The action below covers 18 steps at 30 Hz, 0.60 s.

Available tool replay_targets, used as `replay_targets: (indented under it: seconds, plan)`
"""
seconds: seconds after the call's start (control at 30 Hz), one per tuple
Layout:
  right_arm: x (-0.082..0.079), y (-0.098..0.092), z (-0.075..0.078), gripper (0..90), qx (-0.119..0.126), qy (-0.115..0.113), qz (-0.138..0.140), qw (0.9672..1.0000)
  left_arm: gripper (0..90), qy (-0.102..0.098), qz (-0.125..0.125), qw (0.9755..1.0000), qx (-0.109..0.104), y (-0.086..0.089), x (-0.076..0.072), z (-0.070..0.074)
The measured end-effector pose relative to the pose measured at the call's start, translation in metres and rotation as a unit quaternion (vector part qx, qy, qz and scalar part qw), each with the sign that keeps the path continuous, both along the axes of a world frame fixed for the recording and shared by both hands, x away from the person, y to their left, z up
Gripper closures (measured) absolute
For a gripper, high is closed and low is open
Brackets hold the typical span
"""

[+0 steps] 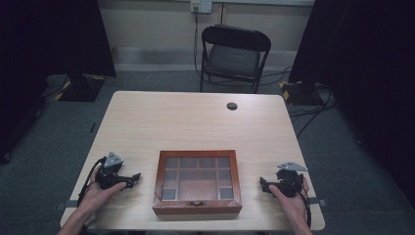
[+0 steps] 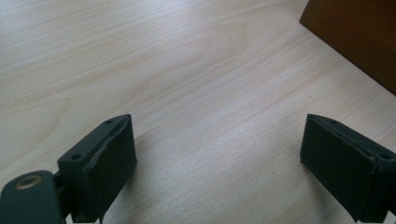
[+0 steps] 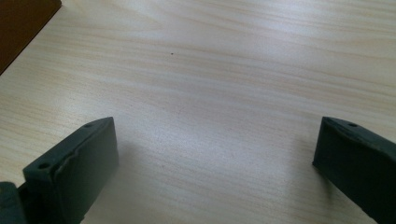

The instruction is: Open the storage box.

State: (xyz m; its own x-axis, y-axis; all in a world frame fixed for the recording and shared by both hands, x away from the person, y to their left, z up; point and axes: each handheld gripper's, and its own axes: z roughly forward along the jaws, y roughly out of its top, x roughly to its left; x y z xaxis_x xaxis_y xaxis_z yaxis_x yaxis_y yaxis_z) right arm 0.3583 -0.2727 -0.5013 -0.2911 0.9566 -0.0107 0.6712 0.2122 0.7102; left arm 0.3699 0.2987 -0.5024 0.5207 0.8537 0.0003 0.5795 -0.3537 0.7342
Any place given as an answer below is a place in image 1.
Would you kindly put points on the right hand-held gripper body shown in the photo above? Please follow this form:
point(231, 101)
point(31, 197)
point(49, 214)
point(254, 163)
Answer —
point(290, 184)

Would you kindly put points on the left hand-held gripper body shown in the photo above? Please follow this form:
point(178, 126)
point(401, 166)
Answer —
point(109, 168)

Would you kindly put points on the wooden box with glass lid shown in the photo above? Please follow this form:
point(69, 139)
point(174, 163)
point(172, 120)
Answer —
point(197, 182)

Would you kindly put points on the person's right hand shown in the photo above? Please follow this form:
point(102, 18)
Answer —
point(295, 207)

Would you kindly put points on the person's left hand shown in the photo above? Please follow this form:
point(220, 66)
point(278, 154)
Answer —
point(94, 197)

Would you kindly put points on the black stand base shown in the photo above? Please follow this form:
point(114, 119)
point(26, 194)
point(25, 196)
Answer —
point(298, 93)
point(81, 88)

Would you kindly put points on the black table grommet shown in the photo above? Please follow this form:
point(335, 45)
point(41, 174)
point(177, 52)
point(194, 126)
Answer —
point(232, 106)

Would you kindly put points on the black folding chair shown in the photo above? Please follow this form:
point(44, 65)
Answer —
point(233, 58)

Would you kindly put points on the black curtain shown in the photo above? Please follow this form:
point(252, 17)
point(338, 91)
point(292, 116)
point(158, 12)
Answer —
point(368, 65)
point(49, 42)

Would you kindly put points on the white wall outlet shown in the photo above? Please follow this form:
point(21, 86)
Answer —
point(201, 6)

